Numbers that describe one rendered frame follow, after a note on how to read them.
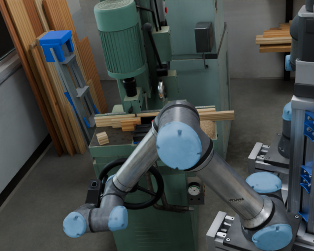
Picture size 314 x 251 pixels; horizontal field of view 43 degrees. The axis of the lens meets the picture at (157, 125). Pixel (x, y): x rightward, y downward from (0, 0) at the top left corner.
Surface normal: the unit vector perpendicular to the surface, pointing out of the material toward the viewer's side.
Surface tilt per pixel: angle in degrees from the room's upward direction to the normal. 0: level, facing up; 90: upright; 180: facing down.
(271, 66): 90
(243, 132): 0
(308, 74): 90
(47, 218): 0
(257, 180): 8
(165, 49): 90
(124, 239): 90
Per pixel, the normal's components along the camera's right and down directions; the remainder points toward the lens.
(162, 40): -0.09, 0.54
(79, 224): -0.16, 0.05
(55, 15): 0.95, -0.03
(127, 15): 0.58, 0.36
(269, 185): -0.13, -0.90
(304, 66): -0.48, 0.52
